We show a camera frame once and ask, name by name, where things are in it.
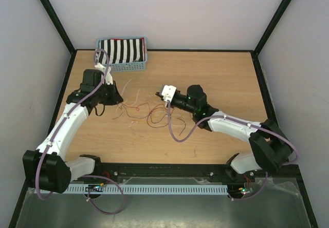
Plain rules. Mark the light blue slotted cable duct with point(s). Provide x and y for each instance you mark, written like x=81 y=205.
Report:
x=139 y=189

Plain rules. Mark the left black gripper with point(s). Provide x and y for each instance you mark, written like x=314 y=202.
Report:
x=115 y=98

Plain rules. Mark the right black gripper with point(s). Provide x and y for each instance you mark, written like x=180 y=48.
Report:
x=159 y=94

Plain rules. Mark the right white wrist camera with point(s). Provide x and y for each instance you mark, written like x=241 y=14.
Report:
x=167 y=93

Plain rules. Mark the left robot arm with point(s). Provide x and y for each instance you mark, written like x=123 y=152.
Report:
x=46 y=168

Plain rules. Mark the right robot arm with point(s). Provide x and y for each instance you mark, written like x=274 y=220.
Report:
x=270 y=148

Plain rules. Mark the light blue plastic basket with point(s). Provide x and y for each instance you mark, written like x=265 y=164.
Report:
x=137 y=66

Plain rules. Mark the black white striped cloth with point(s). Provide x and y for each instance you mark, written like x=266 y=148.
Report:
x=105 y=44

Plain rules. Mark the black enclosure frame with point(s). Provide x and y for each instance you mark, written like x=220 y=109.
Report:
x=287 y=172

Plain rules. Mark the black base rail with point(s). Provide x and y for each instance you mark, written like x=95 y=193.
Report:
x=210 y=172

